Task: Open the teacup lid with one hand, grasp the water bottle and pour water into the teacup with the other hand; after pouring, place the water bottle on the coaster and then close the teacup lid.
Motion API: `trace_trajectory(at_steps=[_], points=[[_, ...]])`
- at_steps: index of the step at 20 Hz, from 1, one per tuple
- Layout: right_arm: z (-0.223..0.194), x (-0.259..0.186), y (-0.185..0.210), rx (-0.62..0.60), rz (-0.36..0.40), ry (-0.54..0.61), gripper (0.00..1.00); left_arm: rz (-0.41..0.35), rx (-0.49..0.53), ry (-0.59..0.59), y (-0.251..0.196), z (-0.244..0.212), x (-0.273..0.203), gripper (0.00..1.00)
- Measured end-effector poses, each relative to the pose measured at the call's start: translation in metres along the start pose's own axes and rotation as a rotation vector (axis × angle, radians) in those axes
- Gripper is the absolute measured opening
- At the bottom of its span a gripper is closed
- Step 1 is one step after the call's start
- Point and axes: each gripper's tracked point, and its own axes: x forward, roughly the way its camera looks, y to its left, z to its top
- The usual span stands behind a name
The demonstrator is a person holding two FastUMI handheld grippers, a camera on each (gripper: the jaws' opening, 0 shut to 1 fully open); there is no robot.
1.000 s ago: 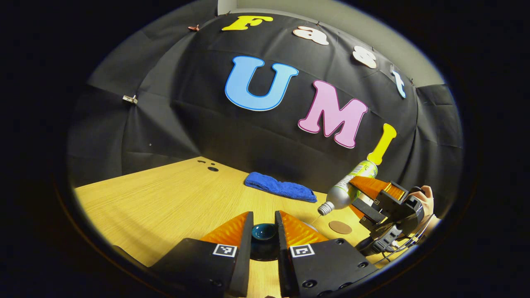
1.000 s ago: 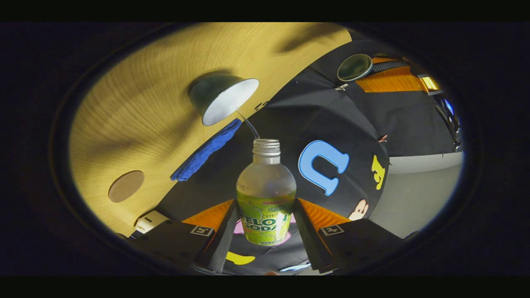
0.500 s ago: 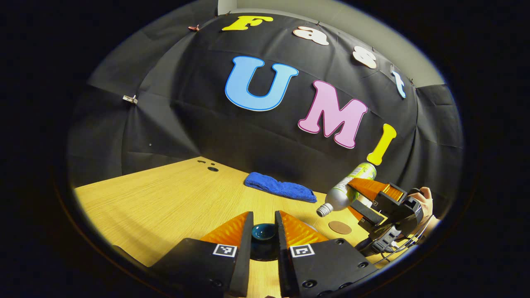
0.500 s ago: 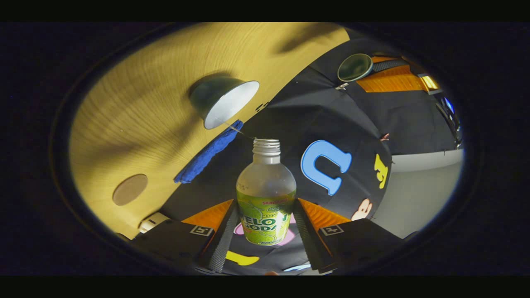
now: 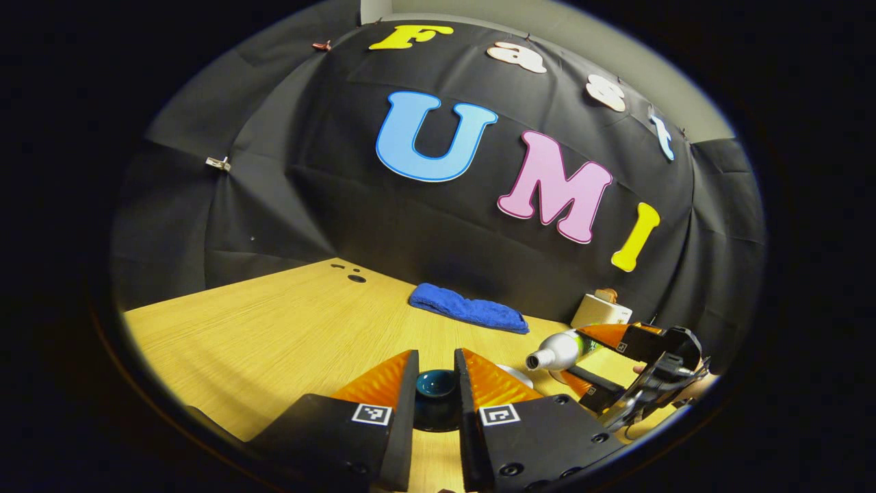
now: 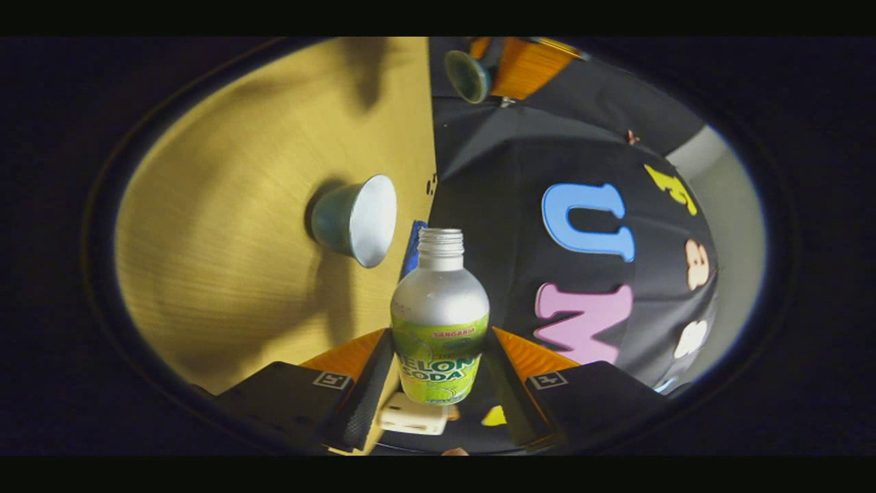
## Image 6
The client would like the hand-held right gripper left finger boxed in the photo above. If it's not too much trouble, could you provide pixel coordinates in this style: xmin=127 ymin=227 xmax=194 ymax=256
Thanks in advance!
xmin=198 ymin=329 xmax=396 ymax=454

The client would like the silver green label water bottle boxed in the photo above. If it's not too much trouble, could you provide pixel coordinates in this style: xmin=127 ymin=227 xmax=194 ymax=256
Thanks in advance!
xmin=390 ymin=228 xmax=491 ymax=406

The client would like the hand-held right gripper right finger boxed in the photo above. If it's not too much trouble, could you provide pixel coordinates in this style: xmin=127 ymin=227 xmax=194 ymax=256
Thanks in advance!
xmin=482 ymin=327 xmax=668 ymax=453

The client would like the white toaster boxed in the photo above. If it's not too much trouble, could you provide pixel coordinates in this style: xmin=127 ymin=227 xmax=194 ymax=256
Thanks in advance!
xmin=380 ymin=392 xmax=450 ymax=436

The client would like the teal teacup with white inside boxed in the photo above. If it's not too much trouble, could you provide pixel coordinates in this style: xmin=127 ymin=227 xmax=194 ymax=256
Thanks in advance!
xmin=310 ymin=174 xmax=398 ymax=268

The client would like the blue folded cloth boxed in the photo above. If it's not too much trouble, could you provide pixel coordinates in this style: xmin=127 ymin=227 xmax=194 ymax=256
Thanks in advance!
xmin=400 ymin=219 xmax=429 ymax=281

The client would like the black backdrop cloth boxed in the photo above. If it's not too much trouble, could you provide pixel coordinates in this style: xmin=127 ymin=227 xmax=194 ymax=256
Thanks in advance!
xmin=373 ymin=37 xmax=719 ymax=454

